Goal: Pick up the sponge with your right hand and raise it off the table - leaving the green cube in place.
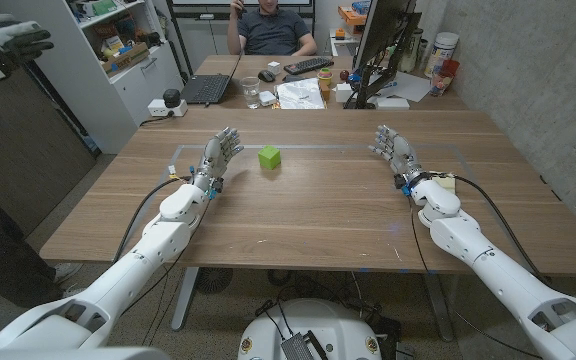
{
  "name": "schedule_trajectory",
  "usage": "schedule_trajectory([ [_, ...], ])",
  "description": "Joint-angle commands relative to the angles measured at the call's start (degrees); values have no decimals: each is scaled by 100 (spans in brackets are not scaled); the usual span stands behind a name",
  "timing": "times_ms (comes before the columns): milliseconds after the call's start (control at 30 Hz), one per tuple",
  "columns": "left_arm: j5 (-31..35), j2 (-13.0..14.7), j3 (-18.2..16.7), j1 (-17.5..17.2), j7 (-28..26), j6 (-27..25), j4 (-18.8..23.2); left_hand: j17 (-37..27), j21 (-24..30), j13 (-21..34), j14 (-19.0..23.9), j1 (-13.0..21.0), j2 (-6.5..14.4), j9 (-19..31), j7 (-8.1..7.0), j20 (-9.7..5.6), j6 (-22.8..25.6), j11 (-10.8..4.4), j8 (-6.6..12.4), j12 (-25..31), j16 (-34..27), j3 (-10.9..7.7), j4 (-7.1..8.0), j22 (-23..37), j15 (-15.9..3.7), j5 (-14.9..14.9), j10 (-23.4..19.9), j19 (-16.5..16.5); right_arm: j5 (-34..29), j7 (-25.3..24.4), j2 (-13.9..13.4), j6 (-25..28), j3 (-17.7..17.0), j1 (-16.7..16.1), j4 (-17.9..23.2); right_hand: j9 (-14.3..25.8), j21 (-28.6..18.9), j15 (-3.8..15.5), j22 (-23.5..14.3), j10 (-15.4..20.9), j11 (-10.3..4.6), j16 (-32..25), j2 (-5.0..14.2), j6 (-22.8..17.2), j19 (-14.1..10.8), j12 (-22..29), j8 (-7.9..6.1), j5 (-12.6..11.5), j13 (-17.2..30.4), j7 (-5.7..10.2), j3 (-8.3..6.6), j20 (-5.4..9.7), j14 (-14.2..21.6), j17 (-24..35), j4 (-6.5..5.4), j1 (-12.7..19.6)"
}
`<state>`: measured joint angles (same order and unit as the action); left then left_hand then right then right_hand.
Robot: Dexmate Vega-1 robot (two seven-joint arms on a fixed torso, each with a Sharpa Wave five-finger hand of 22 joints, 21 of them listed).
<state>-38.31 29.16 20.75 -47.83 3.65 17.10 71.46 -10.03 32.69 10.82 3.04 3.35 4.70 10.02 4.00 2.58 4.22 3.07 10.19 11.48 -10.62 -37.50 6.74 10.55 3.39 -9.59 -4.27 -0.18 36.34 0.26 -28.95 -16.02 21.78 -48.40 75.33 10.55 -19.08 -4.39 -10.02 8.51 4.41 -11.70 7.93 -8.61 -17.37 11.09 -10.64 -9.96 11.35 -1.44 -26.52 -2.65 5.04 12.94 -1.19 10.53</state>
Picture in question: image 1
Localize pale yellow sponge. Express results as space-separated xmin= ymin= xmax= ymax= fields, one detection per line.
xmin=435 ymin=174 xmax=457 ymax=194

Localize white lidded canister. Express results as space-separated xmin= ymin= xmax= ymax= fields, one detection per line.
xmin=423 ymin=31 xmax=460 ymax=79

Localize seated person dark shirt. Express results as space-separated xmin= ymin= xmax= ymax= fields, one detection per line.
xmin=226 ymin=0 xmax=318 ymax=57

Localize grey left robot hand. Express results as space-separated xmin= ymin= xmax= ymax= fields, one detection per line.
xmin=187 ymin=126 xmax=245 ymax=199

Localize grey finned electronics module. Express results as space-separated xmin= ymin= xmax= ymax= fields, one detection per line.
xmin=280 ymin=330 xmax=329 ymax=360

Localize green cube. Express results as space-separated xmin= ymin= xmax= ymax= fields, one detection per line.
xmin=257 ymin=145 xmax=282 ymax=171

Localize black computer monitor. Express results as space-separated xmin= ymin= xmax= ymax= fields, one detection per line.
xmin=355 ymin=0 xmax=418 ymax=71

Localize cardboard box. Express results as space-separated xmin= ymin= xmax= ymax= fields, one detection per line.
xmin=100 ymin=41 xmax=151 ymax=78

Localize white robot torso base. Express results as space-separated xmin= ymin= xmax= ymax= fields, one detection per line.
xmin=237 ymin=298 xmax=383 ymax=360

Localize standing person dark trousers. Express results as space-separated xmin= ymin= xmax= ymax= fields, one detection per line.
xmin=0 ymin=179 xmax=84 ymax=309

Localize black keyboard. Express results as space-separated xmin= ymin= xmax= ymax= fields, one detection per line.
xmin=283 ymin=56 xmax=335 ymax=76

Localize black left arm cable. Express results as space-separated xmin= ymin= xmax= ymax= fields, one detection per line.
xmin=111 ymin=175 xmax=194 ymax=265

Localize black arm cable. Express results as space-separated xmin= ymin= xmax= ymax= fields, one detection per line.
xmin=450 ymin=173 xmax=550 ymax=285
xmin=111 ymin=175 xmax=194 ymax=265

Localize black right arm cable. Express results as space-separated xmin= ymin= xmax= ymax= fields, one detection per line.
xmin=450 ymin=173 xmax=550 ymax=285

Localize white square box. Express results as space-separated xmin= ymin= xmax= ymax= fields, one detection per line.
xmin=335 ymin=82 xmax=354 ymax=104

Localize flat white box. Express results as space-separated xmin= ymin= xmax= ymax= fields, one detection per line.
xmin=375 ymin=97 xmax=411 ymax=111

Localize clear drinking glass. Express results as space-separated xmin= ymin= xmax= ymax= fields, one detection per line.
xmin=240 ymin=76 xmax=261 ymax=110

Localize white shelf cabinet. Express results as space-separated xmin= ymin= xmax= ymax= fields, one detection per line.
xmin=0 ymin=0 xmax=185 ymax=155

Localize orange box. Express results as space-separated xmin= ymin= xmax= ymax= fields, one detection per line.
xmin=337 ymin=4 xmax=369 ymax=26

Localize black laptop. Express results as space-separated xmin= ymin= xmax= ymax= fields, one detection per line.
xmin=180 ymin=51 xmax=243 ymax=106

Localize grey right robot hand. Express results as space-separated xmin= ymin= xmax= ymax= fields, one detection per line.
xmin=367 ymin=124 xmax=432 ymax=194

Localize white power strip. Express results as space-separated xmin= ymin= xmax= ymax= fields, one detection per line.
xmin=147 ymin=98 xmax=189 ymax=118

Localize round black fan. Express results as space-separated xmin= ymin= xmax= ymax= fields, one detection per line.
xmin=195 ymin=267 xmax=234 ymax=295

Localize grey table leg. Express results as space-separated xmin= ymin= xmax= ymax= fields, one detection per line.
xmin=171 ymin=266 xmax=200 ymax=332
xmin=422 ymin=273 xmax=455 ymax=343

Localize white paper sheet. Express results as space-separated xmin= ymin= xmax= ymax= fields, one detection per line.
xmin=375 ymin=71 xmax=432 ymax=104

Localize metal bottle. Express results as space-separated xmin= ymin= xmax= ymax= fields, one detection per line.
xmin=400 ymin=27 xmax=424 ymax=74

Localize black power adapter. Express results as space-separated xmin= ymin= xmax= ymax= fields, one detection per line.
xmin=162 ymin=88 xmax=183 ymax=109

